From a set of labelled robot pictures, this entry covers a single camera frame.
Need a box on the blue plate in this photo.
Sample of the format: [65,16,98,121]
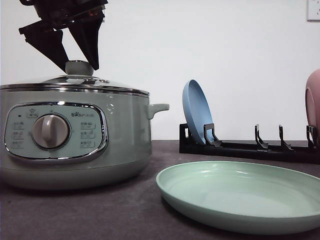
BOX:
[182,79,215,145]

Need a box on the green electric steamer pot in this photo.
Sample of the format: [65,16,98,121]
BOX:
[0,60,169,191]

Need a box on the glass steamer lid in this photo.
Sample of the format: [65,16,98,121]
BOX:
[0,60,150,97]

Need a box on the pink plate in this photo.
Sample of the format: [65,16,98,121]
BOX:
[305,68,320,148]

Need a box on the white wall socket right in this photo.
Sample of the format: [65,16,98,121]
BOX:
[307,0,320,23]

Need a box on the green plate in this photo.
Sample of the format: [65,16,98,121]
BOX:
[156,161,320,235]

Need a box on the black plate rack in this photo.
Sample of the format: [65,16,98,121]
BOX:
[179,123,320,165]

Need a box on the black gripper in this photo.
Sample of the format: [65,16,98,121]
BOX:
[18,0,108,73]

